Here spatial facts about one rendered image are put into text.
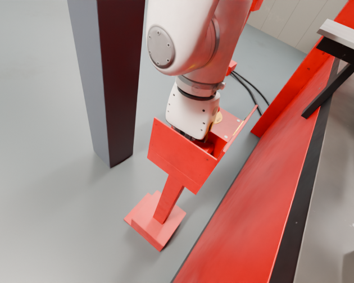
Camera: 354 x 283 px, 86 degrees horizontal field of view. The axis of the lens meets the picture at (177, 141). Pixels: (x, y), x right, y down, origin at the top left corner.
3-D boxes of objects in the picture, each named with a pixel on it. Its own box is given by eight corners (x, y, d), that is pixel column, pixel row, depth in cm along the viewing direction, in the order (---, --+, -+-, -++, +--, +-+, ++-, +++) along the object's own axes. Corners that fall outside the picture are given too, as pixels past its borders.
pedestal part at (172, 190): (159, 208, 98) (187, 142, 58) (168, 215, 96) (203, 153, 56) (152, 217, 94) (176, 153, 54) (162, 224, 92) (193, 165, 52)
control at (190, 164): (186, 122, 63) (203, 74, 50) (227, 149, 59) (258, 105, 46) (146, 158, 51) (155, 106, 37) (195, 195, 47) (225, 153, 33)
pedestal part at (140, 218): (148, 193, 114) (150, 183, 105) (181, 220, 108) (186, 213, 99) (123, 219, 101) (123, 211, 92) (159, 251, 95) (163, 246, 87)
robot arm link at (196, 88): (234, 74, 34) (228, 88, 36) (193, 56, 37) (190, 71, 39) (213, 91, 29) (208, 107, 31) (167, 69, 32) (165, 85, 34)
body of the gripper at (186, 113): (231, 86, 35) (213, 129, 43) (186, 65, 38) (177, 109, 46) (213, 103, 31) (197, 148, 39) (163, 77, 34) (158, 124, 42)
